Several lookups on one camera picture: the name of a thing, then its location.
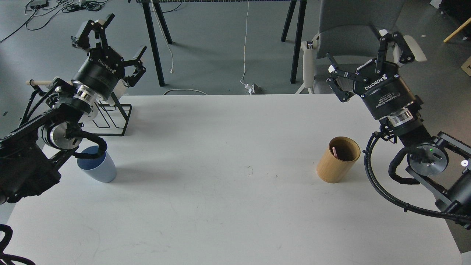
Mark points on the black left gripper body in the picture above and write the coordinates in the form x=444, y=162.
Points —
x=101, y=71

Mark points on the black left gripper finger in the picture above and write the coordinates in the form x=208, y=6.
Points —
x=139, y=69
x=82, y=41

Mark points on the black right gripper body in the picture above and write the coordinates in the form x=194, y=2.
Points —
x=384, y=93

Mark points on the light blue cup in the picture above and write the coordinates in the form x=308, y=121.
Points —
x=101, y=169

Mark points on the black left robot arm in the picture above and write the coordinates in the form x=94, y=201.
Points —
x=30, y=160

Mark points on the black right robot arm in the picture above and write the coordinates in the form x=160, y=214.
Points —
x=422, y=155

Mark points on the grey office chair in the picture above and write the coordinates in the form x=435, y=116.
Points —
x=345, y=33

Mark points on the wooden cylinder holder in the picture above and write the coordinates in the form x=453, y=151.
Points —
x=333, y=170

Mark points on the black trestle table legs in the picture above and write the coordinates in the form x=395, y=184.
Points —
x=225, y=40

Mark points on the wooden stick at right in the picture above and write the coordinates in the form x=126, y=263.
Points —
x=454, y=33

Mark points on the white power plug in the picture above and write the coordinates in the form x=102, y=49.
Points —
x=253, y=89

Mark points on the black wire cup rack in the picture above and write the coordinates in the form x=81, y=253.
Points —
x=107, y=118

